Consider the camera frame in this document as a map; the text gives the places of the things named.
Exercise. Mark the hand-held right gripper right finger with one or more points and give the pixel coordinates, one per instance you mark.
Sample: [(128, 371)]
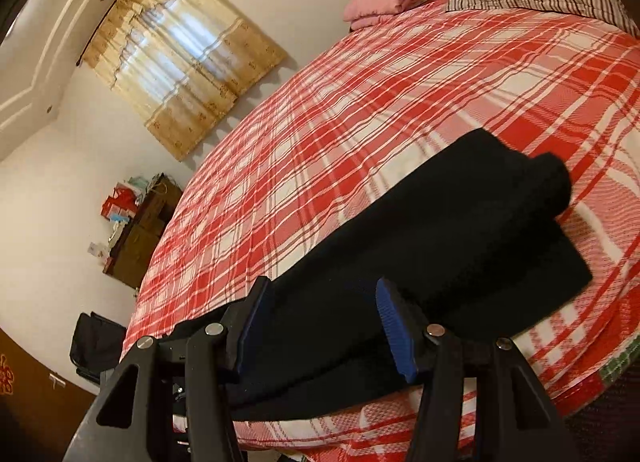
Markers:
[(395, 332)]

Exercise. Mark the black bag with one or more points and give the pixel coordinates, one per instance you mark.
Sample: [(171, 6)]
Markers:
[(95, 342)]

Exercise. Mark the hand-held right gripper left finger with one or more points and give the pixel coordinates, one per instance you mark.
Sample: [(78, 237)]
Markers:
[(252, 332)]

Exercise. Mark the beige patterned window curtain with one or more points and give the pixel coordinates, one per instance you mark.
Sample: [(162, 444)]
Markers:
[(175, 56)]

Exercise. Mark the brown wooden cabinet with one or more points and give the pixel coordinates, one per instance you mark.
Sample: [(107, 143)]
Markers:
[(140, 242)]

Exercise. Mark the brown door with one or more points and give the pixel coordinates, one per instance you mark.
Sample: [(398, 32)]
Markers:
[(30, 392)]

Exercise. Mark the black pants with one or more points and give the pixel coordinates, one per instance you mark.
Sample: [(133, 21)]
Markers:
[(400, 232)]

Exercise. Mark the red plaid bed sheet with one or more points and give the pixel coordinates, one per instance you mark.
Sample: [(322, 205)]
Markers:
[(350, 116)]

